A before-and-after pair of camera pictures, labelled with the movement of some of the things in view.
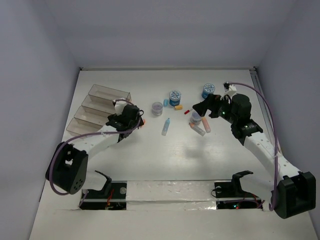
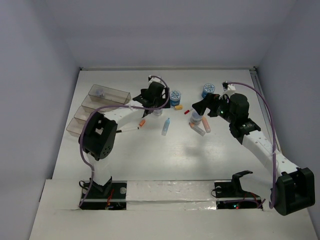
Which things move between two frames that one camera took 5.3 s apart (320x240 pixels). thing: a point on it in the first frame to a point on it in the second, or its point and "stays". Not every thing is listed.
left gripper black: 114,117 to 162,101
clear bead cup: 157,108 stays
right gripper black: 212,102 stays
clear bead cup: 195,118 stays
